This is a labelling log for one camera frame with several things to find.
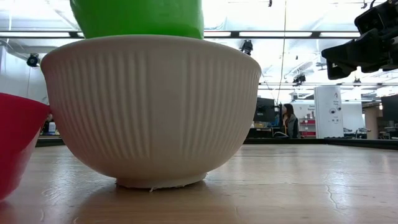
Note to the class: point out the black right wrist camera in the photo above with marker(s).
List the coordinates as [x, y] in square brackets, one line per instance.
[376, 17]

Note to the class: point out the white round pillar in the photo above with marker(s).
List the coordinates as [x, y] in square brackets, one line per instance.
[328, 112]

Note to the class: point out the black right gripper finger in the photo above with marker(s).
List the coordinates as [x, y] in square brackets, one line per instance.
[342, 69]
[348, 49]

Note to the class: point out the red plastic bowl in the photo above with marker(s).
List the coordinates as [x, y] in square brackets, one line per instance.
[15, 140]

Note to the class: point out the red storage shelf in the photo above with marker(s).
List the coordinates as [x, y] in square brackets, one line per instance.
[308, 126]

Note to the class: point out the white plastic bottle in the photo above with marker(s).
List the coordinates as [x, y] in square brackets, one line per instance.
[52, 128]

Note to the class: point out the black computer monitor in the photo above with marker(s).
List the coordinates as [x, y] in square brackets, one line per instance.
[264, 109]
[390, 110]

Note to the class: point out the green plastic bowl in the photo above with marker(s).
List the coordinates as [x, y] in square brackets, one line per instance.
[136, 17]

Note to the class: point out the person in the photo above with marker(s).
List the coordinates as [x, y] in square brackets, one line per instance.
[290, 124]

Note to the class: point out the white ribbed bowl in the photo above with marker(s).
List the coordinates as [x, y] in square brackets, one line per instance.
[149, 109]

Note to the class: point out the black hanging ceiling camera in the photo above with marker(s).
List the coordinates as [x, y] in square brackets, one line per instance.
[32, 60]
[247, 46]
[299, 78]

